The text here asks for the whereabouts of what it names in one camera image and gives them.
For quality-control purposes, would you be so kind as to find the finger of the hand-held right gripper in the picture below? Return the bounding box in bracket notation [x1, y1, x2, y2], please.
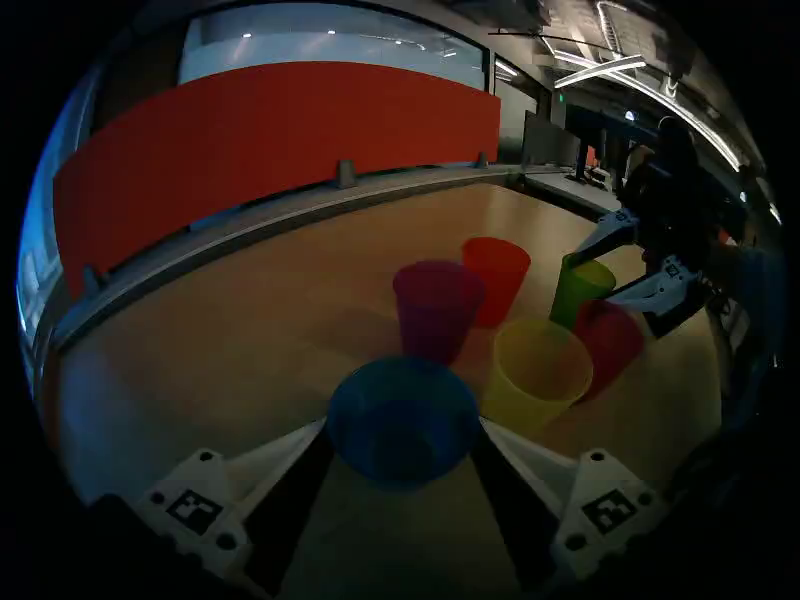
[604, 254, 706, 340]
[568, 209, 642, 265]

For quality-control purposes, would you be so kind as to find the green plastic cup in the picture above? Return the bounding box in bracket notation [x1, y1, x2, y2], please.
[549, 252, 617, 329]

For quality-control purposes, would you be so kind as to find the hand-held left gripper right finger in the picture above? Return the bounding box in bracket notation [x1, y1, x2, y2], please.
[469, 414, 669, 586]

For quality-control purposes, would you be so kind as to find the red plastic cup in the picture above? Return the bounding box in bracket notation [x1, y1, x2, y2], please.
[573, 298, 645, 405]

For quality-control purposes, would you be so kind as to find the black monitor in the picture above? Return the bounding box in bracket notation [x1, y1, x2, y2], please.
[521, 110, 583, 171]

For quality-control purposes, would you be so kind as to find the orange plastic cup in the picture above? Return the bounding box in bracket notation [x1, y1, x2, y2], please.
[461, 236, 532, 330]

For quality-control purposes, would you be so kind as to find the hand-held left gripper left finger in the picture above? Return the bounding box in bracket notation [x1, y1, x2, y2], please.
[93, 417, 336, 596]

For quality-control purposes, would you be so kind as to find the blue plastic cup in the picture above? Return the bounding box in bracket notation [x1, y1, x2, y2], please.
[327, 356, 481, 492]

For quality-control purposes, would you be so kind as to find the purple plastic cup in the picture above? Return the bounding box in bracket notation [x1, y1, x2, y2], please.
[392, 261, 487, 368]

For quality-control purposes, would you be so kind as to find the red desk screen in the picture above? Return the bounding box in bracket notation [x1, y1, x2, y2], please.
[52, 61, 503, 300]

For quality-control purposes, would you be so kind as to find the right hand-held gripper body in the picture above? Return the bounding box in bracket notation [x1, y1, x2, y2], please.
[622, 116, 751, 292]

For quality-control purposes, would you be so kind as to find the yellow plastic cup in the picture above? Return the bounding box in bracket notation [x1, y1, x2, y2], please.
[479, 319, 594, 434]

